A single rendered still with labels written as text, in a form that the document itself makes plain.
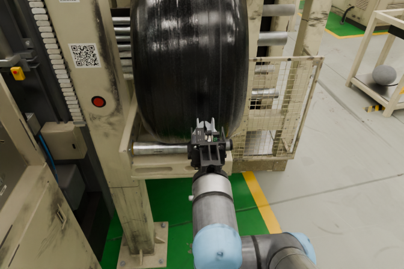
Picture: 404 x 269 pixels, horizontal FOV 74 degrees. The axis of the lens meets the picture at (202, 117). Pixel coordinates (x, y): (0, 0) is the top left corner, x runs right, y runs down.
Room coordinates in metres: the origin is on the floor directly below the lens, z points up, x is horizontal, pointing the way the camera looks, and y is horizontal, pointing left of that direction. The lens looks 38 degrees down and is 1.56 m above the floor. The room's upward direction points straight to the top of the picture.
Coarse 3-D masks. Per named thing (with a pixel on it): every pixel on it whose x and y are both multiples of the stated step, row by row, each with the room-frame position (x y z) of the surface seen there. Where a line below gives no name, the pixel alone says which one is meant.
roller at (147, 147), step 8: (136, 144) 0.66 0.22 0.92; (144, 144) 0.66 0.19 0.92; (152, 144) 0.66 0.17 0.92; (160, 144) 0.66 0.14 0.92; (168, 144) 0.66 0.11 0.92; (176, 144) 0.66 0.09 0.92; (184, 144) 0.66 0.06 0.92; (232, 144) 0.67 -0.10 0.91; (136, 152) 0.64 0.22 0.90; (144, 152) 0.64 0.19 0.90; (152, 152) 0.64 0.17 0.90; (160, 152) 0.65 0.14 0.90; (168, 152) 0.65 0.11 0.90; (176, 152) 0.65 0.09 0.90; (184, 152) 0.65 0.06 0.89
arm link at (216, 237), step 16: (208, 192) 0.29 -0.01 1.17; (192, 208) 0.27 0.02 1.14; (208, 208) 0.25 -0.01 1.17; (224, 208) 0.26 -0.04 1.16; (208, 224) 0.23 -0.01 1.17; (224, 224) 0.23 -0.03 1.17; (208, 240) 0.20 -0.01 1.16; (224, 240) 0.20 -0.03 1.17; (240, 240) 0.21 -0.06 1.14; (208, 256) 0.18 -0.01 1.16; (224, 256) 0.18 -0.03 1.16; (240, 256) 0.19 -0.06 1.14
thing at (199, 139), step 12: (216, 132) 0.43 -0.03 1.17; (192, 144) 0.39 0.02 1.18; (204, 144) 0.39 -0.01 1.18; (216, 144) 0.39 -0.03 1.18; (192, 156) 0.39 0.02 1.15; (204, 156) 0.38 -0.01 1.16; (216, 156) 0.37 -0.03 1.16; (204, 168) 0.33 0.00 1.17; (216, 168) 0.33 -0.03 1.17; (192, 180) 0.34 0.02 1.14
